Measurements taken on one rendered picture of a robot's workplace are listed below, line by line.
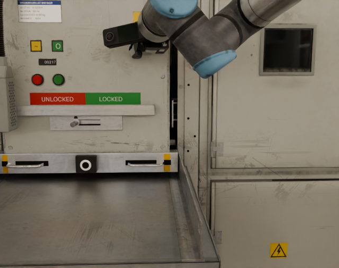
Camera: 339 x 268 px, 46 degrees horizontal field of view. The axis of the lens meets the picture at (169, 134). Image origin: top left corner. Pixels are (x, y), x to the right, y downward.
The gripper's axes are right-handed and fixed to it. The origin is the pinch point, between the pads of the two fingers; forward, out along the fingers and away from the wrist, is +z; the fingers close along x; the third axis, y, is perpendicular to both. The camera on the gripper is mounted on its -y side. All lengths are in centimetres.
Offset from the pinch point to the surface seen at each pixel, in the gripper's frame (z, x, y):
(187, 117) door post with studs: 14.8, -17.8, 20.9
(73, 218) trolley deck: -17, -44, -19
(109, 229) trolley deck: -26, -46, -13
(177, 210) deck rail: -20.3, -43.9, 3.9
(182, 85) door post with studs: 12.3, -7.4, 19.2
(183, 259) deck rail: -43, -50, -3
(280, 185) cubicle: 11, -43, 51
